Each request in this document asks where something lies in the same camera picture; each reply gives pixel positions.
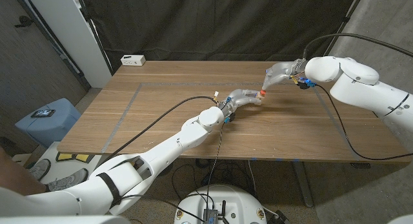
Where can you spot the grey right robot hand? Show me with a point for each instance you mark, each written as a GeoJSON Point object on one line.
{"type": "Point", "coordinates": [280, 72]}

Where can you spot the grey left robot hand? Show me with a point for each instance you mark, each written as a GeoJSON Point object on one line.
{"type": "Point", "coordinates": [240, 97]}

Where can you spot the wooden block with holes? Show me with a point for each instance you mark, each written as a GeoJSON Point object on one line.
{"type": "Point", "coordinates": [258, 95]}

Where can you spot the red-headed wooden screw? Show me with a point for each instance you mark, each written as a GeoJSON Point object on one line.
{"type": "Point", "coordinates": [263, 93]}

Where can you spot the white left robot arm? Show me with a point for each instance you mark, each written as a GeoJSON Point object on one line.
{"type": "Point", "coordinates": [151, 166]}

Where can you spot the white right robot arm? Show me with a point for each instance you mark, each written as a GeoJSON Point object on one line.
{"type": "Point", "coordinates": [361, 85]}

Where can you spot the black curtain backdrop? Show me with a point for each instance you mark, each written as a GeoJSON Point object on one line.
{"type": "Point", "coordinates": [209, 24]}

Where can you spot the wooden table panel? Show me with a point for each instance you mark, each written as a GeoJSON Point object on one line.
{"type": "Point", "coordinates": [161, 84]}

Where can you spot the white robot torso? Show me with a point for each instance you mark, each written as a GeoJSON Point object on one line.
{"type": "Point", "coordinates": [222, 201]}

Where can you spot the grey table leg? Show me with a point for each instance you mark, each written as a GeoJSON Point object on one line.
{"type": "Point", "coordinates": [303, 185]}

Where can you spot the white power strip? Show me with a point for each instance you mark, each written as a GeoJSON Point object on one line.
{"type": "Point", "coordinates": [133, 60]}

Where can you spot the white floor platform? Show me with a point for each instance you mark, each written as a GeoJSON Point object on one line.
{"type": "Point", "coordinates": [67, 164]}

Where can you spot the yellow and black floor pad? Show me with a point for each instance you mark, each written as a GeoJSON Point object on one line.
{"type": "Point", "coordinates": [64, 157]}

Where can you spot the white pillar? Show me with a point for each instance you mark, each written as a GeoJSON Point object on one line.
{"type": "Point", "coordinates": [64, 30]}

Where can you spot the grey sneaker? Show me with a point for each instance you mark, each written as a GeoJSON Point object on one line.
{"type": "Point", "coordinates": [69, 181]}
{"type": "Point", "coordinates": [39, 169]}

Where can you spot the blue stool with phone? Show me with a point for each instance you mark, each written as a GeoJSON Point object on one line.
{"type": "Point", "coordinates": [48, 127]}

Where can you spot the black phone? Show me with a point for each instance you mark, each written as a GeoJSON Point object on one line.
{"type": "Point", "coordinates": [42, 113]}

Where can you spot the person's bare leg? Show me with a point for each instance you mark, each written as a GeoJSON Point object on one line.
{"type": "Point", "coordinates": [16, 180]}

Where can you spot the black backdrop frame pole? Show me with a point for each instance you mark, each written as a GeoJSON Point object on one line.
{"type": "Point", "coordinates": [343, 17]}
{"type": "Point", "coordinates": [97, 40]}

